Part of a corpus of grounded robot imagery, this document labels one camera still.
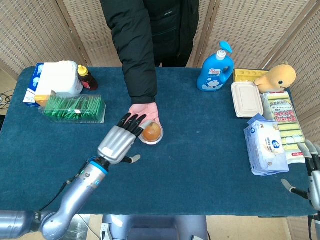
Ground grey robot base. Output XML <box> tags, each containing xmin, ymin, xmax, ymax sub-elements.
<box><xmin>101</xmin><ymin>214</ymin><xmax>210</xmax><ymax>240</ymax></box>

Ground yellow plastic tray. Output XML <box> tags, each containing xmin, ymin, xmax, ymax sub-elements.
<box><xmin>233</xmin><ymin>68</ymin><xmax>270</xmax><ymax>83</ymax></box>

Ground beige lidded lunch box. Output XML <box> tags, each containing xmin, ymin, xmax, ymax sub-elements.
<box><xmin>230</xmin><ymin>81</ymin><xmax>265</xmax><ymax>118</ymax></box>

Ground person's bare right hand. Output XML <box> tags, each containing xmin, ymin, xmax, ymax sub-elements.
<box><xmin>128</xmin><ymin>102</ymin><xmax>162</xmax><ymax>126</ymax></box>

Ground blue white wet wipes pack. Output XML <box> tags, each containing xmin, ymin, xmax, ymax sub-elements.
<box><xmin>243</xmin><ymin>113</ymin><xmax>290</xmax><ymax>177</ymax></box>

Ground orange and white plastic object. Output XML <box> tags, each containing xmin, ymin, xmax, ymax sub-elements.
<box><xmin>139</xmin><ymin>119</ymin><xmax>165</xmax><ymax>145</ymax></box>

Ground blue velvet tablecloth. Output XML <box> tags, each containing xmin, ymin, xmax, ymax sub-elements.
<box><xmin>0</xmin><ymin>66</ymin><xmax>318</xmax><ymax>217</ymax></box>

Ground clear box of green packets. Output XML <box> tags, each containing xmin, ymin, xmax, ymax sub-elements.
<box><xmin>38</xmin><ymin>90</ymin><xmax>107</xmax><ymax>125</ymax></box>

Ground white plastic jug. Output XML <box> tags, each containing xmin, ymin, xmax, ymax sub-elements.
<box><xmin>34</xmin><ymin>60</ymin><xmax>84</xmax><ymax>98</ymax></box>

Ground small orange box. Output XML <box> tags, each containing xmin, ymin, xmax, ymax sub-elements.
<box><xmin>34</xmin><ymin>94</ymin><xmax>52</xmax><ymax>108</ymax></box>

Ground blue detergent pump bottle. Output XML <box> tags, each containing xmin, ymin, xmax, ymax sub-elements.
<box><xmin>196</xmin><ymin>40</ymin><xmax>236</xmax><ymax>93</ymax></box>

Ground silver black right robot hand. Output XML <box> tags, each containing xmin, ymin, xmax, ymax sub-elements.
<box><xmin>281</xmin><ymin>139</ymin><xmax>320</xmax><ymax>211</ymax></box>

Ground yellow plush toy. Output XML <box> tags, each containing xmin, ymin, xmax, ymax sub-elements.
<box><xmin>254</xmin><ymin>64</ymin><xmax>297</xmax><ymax>93</ymax></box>

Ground person's black-sleeved right forearm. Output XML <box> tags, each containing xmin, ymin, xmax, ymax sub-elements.
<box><xmin>99</xmin><ymin>0</ymin><xmax>158</xmax><ymax>105</ymax></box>

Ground yellow sponge multipack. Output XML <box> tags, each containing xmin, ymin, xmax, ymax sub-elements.
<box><xmin>261</xmin><ymin>91</ymin><xmax>307</xmax><ymax>165</ymax></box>

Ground person's black jacket torso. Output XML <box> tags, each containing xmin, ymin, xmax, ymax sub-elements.
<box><xmin>148</xmin><ymin>0</ymin><xmax>200</xmax><ymax>68</ymax></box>

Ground blue and white carton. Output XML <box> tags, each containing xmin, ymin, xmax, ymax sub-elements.
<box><xmin>22</xmin><ymin>62</ymin><xmax>45</xmax><ymax>108</ymax></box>

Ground honey bottle with yellow cap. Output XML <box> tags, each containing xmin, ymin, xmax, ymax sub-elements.
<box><xmin>77</xmin><ymin>64</ymin><xmax>99</xmax><ymax>92</ymax></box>

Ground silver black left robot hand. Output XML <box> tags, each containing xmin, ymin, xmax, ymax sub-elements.
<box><xmin>96</xmin><ymin>112</ymin><xmax>148</xmax><ymax>166</ymax></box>

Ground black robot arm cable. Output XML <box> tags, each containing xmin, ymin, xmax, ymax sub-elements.
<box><xmin>38</xmin><ymin>159</ymin><xmax>88</xmax><ymax>213</ymax></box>

